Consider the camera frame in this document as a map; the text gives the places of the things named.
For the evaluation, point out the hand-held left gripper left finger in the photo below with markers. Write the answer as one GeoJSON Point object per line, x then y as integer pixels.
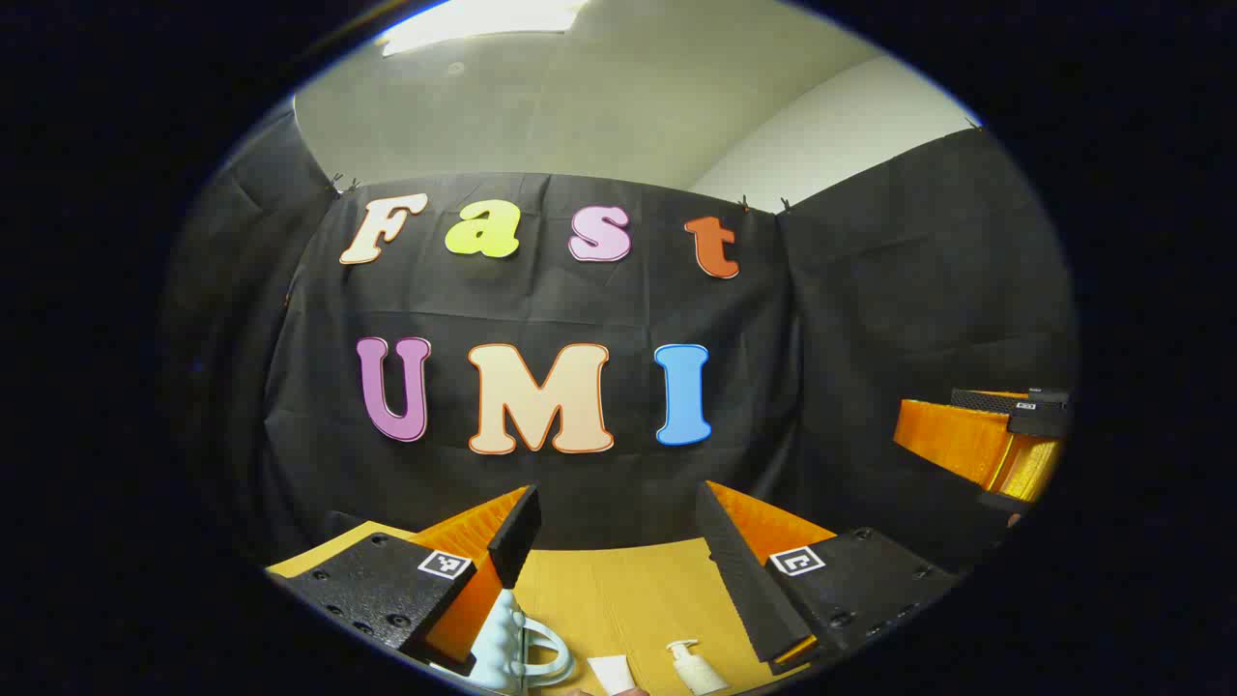
{"type": "Point", "coordinates": [517, 541]}

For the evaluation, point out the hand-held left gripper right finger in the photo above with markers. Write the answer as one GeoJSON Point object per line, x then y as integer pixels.
{"type": "Point", "coordinates": [749, 590]}

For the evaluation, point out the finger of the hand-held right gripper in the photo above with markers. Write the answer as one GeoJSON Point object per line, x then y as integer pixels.
{"type": "Point", "coordinates": [1029, 469]}
{"type": "Point", "coordinates": [952, 435]}

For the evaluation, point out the white pump bottle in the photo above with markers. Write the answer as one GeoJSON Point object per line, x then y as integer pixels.
{"type": "Point", "coordinates": [698, 672]}

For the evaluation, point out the light blue suitcase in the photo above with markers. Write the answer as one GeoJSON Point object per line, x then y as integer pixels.
{"type": "Point", "coordinates": [498, 638]}

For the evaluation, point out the white squeeze tube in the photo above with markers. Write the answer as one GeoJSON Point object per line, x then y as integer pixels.
{"type": "Point", "coordinates": [611, 674]}

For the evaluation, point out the ceiling light panel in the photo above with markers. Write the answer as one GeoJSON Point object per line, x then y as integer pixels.
{"type": "Point", "coordinates": [474, 21]}

